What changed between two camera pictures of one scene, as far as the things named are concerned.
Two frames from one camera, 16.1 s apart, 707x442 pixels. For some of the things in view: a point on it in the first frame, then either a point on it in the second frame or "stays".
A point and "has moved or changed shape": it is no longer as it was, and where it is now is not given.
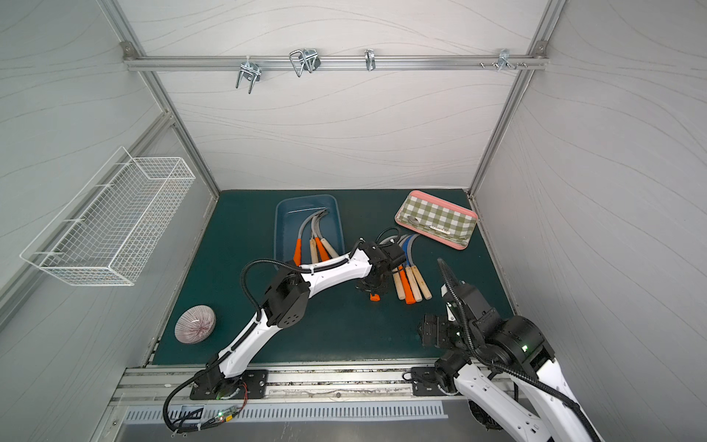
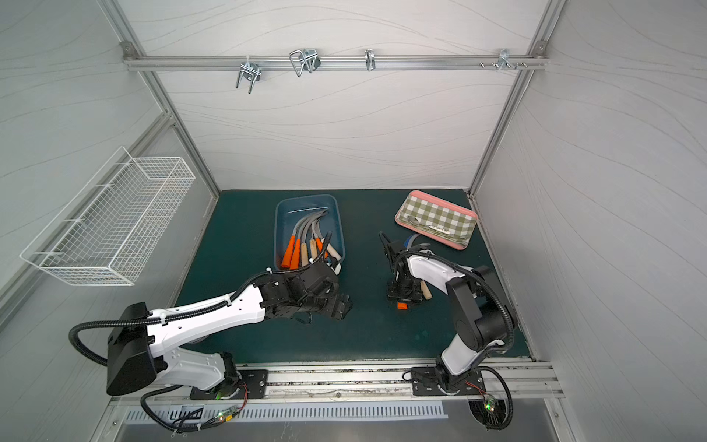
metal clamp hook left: [249, 71] stays
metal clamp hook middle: [307, 59] stays
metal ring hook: [370, 61] stays
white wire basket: [100, 236] stays
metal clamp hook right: [504, 61] stays
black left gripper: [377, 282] to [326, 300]
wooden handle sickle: [410, 273] has moved or changed shape
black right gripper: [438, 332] to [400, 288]
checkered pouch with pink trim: [437, 219] stays
